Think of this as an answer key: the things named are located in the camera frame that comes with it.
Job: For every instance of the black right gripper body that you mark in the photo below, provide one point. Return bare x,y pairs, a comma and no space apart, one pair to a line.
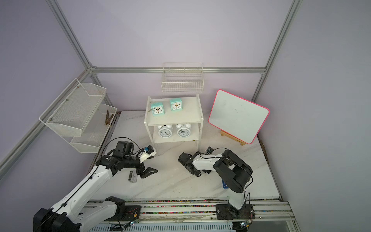
193,172

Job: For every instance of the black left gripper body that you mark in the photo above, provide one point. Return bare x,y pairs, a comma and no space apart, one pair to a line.
139,167

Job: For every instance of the small clear grey box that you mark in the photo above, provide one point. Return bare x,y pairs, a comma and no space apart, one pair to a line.
132,177

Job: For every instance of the white twin-bell alarm clock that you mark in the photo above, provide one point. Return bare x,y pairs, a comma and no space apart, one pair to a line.
165,131
183,130

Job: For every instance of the mint square alarm clock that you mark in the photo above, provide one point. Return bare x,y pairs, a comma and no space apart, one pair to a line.
176,104
157,108

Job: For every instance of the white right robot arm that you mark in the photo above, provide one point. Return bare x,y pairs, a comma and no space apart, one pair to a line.
232,170

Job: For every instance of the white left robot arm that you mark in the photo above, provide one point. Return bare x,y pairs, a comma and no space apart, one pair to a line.
66,215

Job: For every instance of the white two-tier shelf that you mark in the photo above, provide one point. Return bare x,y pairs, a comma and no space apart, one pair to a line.
190,114

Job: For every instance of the blue stapler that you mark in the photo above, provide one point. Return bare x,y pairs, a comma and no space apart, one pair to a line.
224,185

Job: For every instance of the white mesh lower bin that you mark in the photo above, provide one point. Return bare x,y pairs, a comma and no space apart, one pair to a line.
92,138

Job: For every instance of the white mesh bin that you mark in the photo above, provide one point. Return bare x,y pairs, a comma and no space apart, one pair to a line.
70,114
92,138

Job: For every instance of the pink-rimmed whiteboard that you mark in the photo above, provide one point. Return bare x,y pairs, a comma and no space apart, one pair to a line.
237,117

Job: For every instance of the white mesh upper bin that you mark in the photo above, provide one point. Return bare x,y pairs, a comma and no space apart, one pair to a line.
70,114

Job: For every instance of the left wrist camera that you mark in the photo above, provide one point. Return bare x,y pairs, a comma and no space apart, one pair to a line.
147,153

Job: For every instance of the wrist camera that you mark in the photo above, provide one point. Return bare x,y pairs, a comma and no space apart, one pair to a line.
209,150
147,153

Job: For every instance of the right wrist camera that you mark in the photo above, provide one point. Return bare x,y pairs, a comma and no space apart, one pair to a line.
209,150

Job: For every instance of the white wire wall basket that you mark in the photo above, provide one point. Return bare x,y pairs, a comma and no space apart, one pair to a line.
180,77

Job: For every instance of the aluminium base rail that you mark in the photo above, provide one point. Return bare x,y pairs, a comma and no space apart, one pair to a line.
201,215

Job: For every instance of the aluminium frame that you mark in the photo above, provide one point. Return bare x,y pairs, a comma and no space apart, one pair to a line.
15,154

